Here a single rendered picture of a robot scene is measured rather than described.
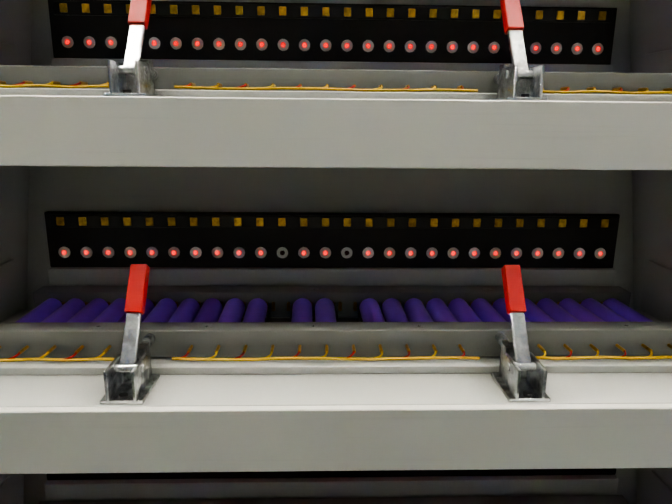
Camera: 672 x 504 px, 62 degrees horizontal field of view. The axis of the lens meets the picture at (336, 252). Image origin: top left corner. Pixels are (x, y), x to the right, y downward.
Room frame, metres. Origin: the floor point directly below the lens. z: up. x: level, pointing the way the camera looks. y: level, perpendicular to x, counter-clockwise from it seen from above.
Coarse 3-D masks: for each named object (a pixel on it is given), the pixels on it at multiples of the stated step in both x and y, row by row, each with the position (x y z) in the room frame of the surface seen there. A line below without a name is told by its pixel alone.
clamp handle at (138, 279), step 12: (132, 264) 0.40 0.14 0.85; (144, 264) 0.40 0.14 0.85; (132, 276) 0.39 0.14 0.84; (144, 276) 0.39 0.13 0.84; (132, 288) 0.39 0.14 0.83; (144, 288) 0.39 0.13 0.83; (132, 300) 0.39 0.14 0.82; (144, 300) 0.39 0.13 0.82; (132, 312) 0.38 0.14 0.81; (144, 312) 0.39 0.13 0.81; (132, 324) 0.38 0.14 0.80; (132, 336) 0.38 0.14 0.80; (132, 348) 0.38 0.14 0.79; (120, 360) 0.37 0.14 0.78; (132, 360) 0.37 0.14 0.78
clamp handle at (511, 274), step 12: (504, 276) 0.40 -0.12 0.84; (516, 276) 0.40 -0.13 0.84; (504, 288) 0.40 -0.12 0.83; (516, 288) 0.40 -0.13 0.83; (516, 300) 0.39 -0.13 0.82; (516, 312) 0.39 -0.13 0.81; (516, 324) 0.39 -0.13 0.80; (516, 336) 0.39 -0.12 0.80; (516, 348) 0.38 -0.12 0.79; (528, 348) 0.38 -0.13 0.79; (516, 360) 0.38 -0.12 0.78; (528, 360) 0.38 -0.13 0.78
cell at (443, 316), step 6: (432, 300) 0.51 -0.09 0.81; (438, 300) 0.51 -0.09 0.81; (426, 306) 0.52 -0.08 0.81; (432, 306) 0.50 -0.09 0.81; (438, 306) 0.49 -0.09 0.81; (444, 306) 0.49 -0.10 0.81; (432, 312) 0.49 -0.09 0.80; (438, 312) 0.48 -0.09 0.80; (444, 312) 0.48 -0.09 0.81; (450, 312) 0.48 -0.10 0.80; (432, 318) 0.49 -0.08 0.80; (438, 318) 0.47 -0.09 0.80; (444, 318) 0.47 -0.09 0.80; (450, 318) 0.46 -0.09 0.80
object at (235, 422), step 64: (0, 320) 0.50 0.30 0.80; (0, 384) 0.39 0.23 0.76; (64, 384) 0.39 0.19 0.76; (192, 384) 0.39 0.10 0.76; (256, 384) 0.39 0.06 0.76; (320, 384) 0.39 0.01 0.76; (384, 384) 0.39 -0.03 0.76; (448, 384) 0.39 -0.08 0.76; (576, 384) 0.40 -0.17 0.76; (640, 384) 0.40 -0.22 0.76; (0, 448) 0.36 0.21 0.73; (64, 448) 0.36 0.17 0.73; (128, 448) 0.36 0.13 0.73; (192, 448) 0.36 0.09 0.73; (256, 448) 0.37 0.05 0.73; (320, 448) 0.37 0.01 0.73; (384, 448) 0.37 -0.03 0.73; (448, 448) 0.37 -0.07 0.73; (512, 448) 0.37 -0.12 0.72; (576, 448) 0.37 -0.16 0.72; (640, 448) 0.37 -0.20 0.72
